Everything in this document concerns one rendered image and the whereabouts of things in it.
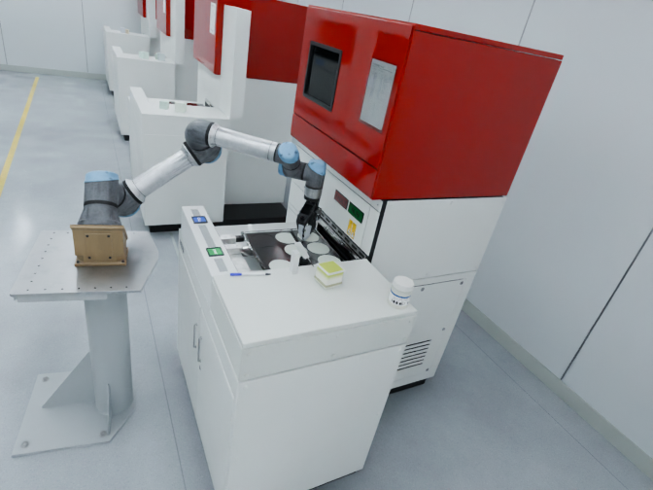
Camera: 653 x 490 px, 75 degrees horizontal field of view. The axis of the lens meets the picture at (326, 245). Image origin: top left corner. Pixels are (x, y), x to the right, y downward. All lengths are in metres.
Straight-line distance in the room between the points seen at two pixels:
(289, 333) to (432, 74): 0.97
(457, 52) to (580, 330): 1.88
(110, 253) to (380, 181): 1.04
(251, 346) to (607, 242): 2.09
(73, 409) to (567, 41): 3.22
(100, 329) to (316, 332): 0.99
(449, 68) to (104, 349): 1.73
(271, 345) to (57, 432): 1.30
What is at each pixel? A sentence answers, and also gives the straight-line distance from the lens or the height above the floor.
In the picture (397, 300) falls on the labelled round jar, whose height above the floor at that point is 1.00.
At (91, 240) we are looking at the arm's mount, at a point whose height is 0.93.
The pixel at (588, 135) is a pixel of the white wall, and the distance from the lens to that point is 2.83.
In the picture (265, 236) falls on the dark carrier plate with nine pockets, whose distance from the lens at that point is 1.88.
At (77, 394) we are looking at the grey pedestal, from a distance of 2.36.
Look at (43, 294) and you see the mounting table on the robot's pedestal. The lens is 1.71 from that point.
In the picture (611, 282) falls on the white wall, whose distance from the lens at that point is 2.78.
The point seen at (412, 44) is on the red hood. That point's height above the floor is 1.76.
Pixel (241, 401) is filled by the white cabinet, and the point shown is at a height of 0.74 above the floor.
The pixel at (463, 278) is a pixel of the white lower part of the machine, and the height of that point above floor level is 0.78.
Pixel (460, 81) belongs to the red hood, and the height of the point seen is 1.67.
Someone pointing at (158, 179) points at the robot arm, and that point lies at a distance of 1.89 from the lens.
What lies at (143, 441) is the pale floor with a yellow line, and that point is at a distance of 2.23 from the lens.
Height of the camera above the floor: 1.79
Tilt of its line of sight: 28 degrees down
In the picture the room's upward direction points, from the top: 11 degrees clockwise
